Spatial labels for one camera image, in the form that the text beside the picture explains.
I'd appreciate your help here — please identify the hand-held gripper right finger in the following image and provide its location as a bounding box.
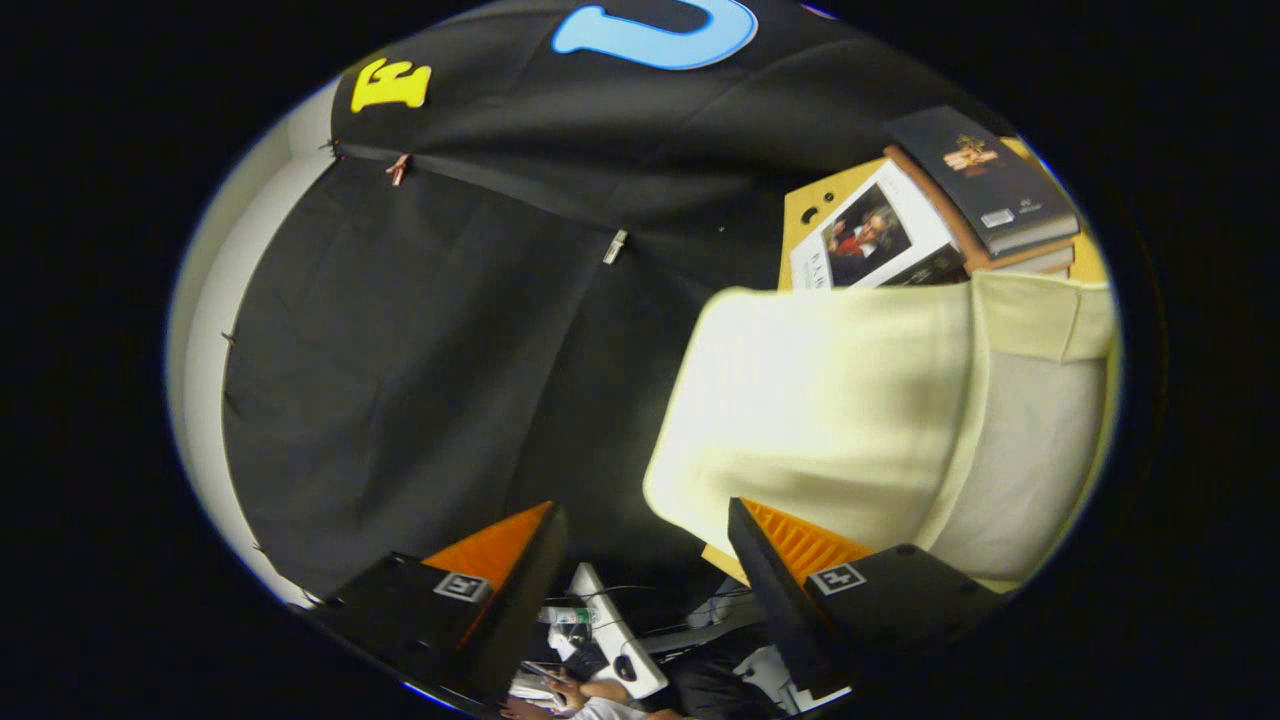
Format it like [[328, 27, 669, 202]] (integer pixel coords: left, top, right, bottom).
[[727, 497, 1006, 701]]

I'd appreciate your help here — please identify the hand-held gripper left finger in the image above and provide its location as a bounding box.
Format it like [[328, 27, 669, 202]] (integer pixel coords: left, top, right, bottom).
[[300, 500, 569, 713]]

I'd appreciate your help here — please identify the grey fabric storage box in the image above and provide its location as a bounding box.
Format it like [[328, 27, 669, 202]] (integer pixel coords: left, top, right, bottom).
[[643, 270, 1119, 593]]

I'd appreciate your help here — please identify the white desk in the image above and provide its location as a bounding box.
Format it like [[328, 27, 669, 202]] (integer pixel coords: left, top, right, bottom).
[[568, 562, 670, 701]]

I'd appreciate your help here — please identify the white portrait book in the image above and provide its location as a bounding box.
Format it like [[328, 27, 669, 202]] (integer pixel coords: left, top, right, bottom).
[[788, 160, 969, 293]]

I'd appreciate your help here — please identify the brown book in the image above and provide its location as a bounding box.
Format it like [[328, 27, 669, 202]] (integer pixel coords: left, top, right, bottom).
[[883, 145, 1079, 277]]

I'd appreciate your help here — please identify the black hardcover book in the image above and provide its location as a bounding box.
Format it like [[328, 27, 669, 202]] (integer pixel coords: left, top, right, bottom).
[[885, 105, 1081, 258]]

